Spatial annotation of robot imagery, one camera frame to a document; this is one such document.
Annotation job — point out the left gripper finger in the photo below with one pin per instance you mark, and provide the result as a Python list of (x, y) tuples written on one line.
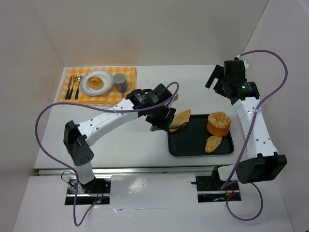
[(170, 116), (160, 126)]

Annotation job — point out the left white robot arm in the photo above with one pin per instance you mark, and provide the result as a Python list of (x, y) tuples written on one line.
[(153, 104)]

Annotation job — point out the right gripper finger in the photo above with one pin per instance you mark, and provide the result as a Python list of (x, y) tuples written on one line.
[(218, 74), (218, 87)]

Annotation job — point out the donut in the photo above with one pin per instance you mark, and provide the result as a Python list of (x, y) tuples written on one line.
[(95, 83)]

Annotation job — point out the black-handled knife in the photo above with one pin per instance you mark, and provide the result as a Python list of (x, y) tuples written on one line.
[(68, 90)]

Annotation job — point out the black-handled fork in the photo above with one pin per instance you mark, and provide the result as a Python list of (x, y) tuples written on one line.
[(75, 78)]

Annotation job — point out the round sponge cake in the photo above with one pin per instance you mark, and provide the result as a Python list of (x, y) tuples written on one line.
[(218, 124)]

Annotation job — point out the metal tongs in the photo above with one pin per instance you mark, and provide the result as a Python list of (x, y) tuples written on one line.
[(176, 127)]

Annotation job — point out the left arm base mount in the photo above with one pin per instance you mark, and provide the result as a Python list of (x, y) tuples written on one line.
[(99, 194)]

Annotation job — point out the black tray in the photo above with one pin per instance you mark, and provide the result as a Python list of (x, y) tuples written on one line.
[(191, 140)]

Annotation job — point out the purple mug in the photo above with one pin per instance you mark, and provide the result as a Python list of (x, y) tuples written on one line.
[(120, 82)]

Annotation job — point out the croissant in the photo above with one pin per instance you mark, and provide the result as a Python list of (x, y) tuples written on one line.
[(181, 117)]

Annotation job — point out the white paper plate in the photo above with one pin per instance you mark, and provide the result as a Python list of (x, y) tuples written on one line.
[(104, 75)]

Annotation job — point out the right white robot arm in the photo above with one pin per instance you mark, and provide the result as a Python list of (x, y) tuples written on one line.
[(259, 159)]

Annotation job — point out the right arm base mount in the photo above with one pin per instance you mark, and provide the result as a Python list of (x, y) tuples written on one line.
[(209, 190)]

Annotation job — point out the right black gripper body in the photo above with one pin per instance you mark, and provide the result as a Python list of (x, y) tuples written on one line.
[(216, 77)]

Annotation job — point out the oval bread roll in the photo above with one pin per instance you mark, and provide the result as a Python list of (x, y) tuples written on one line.
[(212, 143)]

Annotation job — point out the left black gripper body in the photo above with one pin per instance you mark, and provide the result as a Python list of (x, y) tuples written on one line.
[(161, 120)]

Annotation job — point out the black-handled spoon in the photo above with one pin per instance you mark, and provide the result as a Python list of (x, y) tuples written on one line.
[(78, 87)]

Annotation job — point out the metal rail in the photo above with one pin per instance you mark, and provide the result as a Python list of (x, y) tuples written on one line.
[(154, 170)]

